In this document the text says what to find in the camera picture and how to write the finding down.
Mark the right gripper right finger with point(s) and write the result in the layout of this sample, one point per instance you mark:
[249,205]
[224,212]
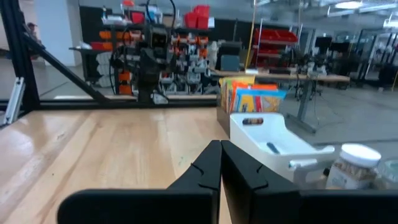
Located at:
[255,193]

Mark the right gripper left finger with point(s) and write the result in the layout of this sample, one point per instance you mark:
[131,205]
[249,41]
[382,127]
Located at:
[199,186]

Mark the green and pink ramen packet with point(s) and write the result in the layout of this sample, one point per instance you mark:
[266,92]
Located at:
[230,96]

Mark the yellow Maruchan ramen packet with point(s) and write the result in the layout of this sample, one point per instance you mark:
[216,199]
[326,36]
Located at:
[239,80]

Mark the blue-edged ramen packet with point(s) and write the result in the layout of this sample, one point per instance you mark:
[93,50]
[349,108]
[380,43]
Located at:
[258,102]

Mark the white-capped white-label spice jar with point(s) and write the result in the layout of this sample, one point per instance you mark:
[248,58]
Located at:
[351,168]

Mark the orange ramen packet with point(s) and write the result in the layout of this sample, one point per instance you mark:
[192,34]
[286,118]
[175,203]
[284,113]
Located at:
[264,86]

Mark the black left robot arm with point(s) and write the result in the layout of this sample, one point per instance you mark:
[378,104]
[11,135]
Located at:
[146,90]

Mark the black shelf with orange parts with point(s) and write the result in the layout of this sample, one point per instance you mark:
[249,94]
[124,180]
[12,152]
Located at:
[192,46]

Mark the white plastic bin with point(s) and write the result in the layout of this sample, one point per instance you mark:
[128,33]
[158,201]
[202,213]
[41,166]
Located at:
[264,137]

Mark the blue-grey equipment box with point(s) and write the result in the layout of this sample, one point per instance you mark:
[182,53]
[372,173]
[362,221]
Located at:
[230,63]

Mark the colourful book box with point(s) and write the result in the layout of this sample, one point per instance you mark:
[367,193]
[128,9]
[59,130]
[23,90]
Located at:
[280,76]

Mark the red storage bin shelf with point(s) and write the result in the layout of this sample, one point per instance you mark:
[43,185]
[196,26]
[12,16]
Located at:
[275,39]

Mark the person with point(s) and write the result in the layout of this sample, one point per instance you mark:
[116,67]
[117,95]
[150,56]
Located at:
[32,31]

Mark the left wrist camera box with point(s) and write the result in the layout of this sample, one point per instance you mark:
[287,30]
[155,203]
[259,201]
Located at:
[159,35]

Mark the silver aluminium bracket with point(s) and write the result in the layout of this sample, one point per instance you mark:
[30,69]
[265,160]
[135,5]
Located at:
[14,99]

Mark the black background rig frame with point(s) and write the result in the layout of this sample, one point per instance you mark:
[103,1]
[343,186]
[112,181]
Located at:
[373,56]

